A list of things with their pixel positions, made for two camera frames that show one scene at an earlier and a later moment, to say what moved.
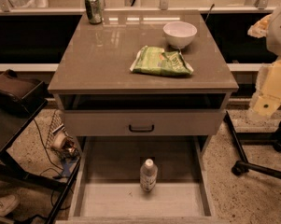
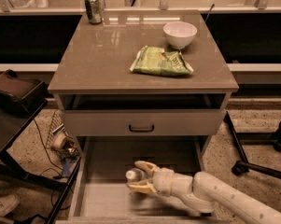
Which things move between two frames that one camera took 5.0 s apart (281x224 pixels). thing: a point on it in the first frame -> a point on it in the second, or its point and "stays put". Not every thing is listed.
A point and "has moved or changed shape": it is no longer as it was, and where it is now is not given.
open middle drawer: (107, 188) stays put
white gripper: (280, 35) -> (161, 179)
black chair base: (279, 139) stays put
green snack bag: (154, 61) stays put
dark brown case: (18, 95) stays put
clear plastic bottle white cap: (148, 175) has moved or changed shape
